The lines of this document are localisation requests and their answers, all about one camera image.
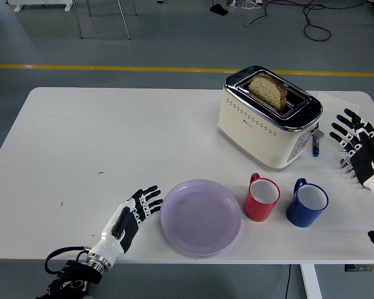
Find white floor cable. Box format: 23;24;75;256
241;0;264;10

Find black table control panel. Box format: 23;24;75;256
344;263;374;273

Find purple plastic plate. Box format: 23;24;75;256
160;178;242;258

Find white table leg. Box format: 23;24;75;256
300;263;324;299

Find red enamel mug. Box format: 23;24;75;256
243;173;281;222

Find black floor pedal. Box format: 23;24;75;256
209;3;229;16

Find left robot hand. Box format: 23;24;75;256
89;185;165;261

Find black floor cable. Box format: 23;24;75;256
245;0;372;41

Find blue enamel mug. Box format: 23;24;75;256
285;178;329;228

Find blue marker pen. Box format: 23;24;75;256
311;121;321;158

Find brown bread slice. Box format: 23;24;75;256
247;74;288;112

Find thin black hanging cable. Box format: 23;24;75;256
282;263;292;299

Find white furniture base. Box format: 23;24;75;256
5;0;74;13

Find silver metal toast rack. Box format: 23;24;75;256
339;157;367;187

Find grey metal frame legs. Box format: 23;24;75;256
72;0;138;40

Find white paper sheet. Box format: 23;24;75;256
314;91;361;144

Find cream and chrome toaster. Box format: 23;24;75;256
217;64;325;171

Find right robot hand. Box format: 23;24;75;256
329;108;374;200

